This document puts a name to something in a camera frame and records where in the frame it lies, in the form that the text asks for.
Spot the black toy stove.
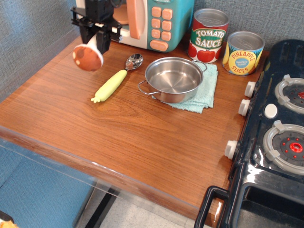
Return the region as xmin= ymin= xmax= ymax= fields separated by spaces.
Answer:
xmin=195 ymin=39 xmax=304 ymax=228

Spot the spoon with green handle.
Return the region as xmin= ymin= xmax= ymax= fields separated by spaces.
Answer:
xmin=91 ymin=53 xmax=143 ymax=103

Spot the tomato sauce can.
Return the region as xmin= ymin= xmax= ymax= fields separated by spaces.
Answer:
xmin=188 ymin=8 xmax=229 ymax=63

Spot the brown plush toy mushroom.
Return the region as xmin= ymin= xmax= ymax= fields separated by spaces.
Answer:
xmin=72 ymin=35 xmax=104 ymax=71

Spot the toy microwave teal and cream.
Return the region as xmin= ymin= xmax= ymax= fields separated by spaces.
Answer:
xmin=75 ymin=0 xmax=194 ymax=53

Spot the metal table leg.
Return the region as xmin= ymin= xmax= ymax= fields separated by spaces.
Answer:
xmin=75 ymin=187 xmax=120 ymax=228

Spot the light teal folded cloth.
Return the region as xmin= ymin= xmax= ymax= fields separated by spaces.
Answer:
xmin=164 ymin=60 xmax=218 ymax=114

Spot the small stainless steel pot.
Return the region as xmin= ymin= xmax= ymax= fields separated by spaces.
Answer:
xmin=138 ymin=57 xmax=208 ymax=104

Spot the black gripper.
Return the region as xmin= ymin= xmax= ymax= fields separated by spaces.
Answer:
xmin=71 ymin=0 xmax=122 ymax=54

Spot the clear acrylic table guard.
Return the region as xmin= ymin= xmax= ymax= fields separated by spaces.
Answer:
xmin=0 ymin=127 xmax=196 ymax=228

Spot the pineapple slices can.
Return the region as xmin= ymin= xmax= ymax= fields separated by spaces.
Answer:
xmin=222 ymin=31 xmax=265 ymax=76

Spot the orange object at corner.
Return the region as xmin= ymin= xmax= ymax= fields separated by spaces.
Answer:
xmin=0 ymin=211 xmax=19 ymax=228

